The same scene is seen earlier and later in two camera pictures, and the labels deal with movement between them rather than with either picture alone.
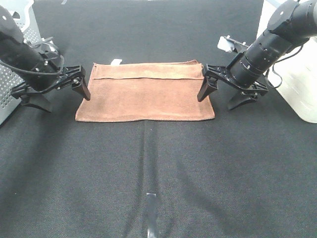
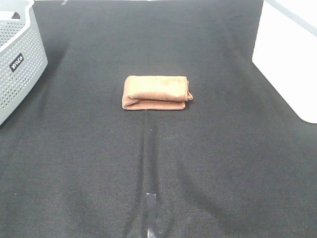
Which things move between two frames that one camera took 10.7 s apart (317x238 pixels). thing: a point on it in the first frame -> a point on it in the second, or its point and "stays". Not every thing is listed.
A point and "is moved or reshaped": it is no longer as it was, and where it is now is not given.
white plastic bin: (293, 75) stays
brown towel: (146, 91) is moved or reshaped
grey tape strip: (151, 215) stays
